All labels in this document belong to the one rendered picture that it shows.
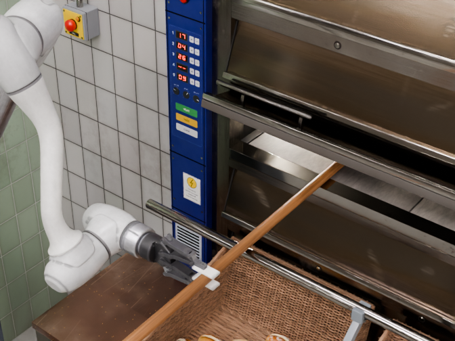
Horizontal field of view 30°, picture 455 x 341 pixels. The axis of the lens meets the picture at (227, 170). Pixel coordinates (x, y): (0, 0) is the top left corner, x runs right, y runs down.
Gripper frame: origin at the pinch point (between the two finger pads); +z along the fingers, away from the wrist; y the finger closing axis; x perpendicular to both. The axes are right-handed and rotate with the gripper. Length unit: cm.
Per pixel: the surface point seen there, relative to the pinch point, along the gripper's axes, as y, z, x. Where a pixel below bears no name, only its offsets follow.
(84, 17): -30, -89, -48
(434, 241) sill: 3, 39, -53
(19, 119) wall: 20, -123, -43
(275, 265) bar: 2.3, 10.2, -16.6
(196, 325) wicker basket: 60, -29, -31
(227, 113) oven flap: -22, -23, -39
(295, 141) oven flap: -21.7, 0.1, -38.9
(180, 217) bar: 2.4, -22.8, -17.0
